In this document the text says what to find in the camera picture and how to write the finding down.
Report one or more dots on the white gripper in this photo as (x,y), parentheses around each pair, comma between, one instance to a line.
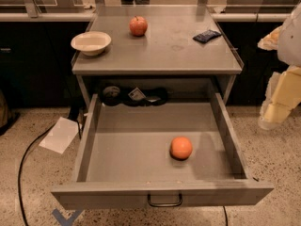
(291,42)

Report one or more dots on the orange fruit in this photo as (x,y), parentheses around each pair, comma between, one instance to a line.
(181,148)

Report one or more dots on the grey cabinet counter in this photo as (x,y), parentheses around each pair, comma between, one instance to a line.
(166,49)

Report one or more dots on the grey open drawer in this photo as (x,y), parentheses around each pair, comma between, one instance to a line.
(124,156)

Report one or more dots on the dark blue snack packet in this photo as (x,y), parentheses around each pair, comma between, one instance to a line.
(206,36)

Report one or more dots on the red apple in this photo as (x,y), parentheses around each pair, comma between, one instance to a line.
(138,26)

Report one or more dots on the white bowl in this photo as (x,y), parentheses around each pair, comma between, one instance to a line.
(91,43)

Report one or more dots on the white paper sheet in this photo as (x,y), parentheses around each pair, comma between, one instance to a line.
(61,135)

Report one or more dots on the black drawer handle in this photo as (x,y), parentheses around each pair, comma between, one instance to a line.
(164,201)

